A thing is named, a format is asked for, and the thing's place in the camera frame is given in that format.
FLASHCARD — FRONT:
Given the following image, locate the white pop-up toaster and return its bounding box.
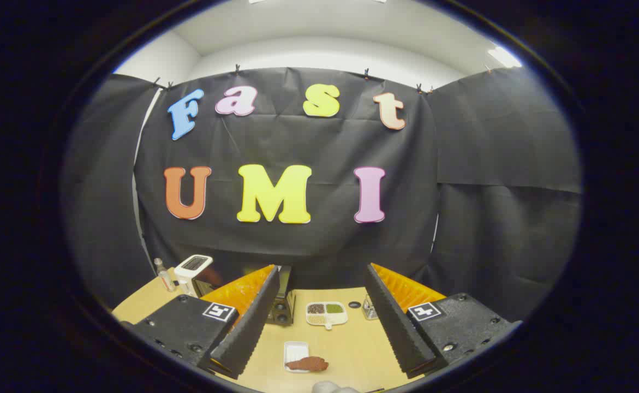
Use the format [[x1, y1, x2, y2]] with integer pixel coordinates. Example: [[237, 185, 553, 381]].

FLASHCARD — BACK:
[[174, 254, 213, 297]]

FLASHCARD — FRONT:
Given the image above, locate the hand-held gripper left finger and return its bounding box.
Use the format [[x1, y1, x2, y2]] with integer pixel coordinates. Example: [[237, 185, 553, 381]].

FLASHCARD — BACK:
[[132, 265, 280, 380]]

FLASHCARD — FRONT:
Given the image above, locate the small ceiling light panel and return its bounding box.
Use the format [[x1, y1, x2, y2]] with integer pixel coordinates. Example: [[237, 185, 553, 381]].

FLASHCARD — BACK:
[[486, 45, 523, 69]]

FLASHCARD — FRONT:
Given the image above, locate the black toaster oven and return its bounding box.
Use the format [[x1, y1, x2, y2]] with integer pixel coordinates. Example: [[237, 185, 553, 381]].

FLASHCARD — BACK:
[[193, 265, 297, 327]]

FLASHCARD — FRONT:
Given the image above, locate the small clear glass bottle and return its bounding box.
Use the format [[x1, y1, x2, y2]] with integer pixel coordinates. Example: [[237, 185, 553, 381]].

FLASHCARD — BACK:
[[154, 258, 177, 293]]

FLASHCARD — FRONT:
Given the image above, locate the white divided plate with beans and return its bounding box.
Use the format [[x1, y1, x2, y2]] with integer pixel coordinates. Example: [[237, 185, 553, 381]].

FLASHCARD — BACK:
[[305, 301, 348, 330]]

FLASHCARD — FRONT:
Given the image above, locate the small white rectangular tray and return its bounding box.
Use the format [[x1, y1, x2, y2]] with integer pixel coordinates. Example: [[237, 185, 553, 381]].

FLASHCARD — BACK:
[[283, 341, 310, 373]]

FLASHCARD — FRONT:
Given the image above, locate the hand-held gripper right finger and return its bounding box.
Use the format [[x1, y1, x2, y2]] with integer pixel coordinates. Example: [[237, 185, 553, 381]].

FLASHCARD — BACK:
[[364, 263, 516, 379]]

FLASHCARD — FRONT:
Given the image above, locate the red-brown meat steak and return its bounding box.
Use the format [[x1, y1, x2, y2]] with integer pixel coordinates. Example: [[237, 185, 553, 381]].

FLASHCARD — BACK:
[[285, 356, 329, 372]]

